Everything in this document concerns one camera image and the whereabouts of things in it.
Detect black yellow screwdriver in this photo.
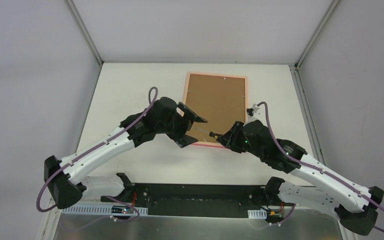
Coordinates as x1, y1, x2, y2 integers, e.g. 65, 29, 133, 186
193, 127, 223, 139

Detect pink wooden photo frame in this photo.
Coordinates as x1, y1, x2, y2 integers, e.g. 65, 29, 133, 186
182, 72, 249, 148

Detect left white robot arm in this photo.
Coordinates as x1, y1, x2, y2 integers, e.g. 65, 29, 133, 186
44, 97, 207, 209

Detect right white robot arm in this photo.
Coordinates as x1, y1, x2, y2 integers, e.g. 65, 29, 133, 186
209, 120, 384, 236

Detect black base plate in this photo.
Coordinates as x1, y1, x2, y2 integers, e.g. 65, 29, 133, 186
115, 183, 281, 218

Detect right white cable duct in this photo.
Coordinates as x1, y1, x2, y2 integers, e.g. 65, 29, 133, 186
247, 208, 267, 220

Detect white cable duct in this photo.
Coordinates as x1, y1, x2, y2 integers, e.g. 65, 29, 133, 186
247, 208, 267, 220
62, 203, 137, 217

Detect left white cable duct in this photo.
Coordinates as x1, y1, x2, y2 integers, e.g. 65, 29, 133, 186
62, 203, 137, 217

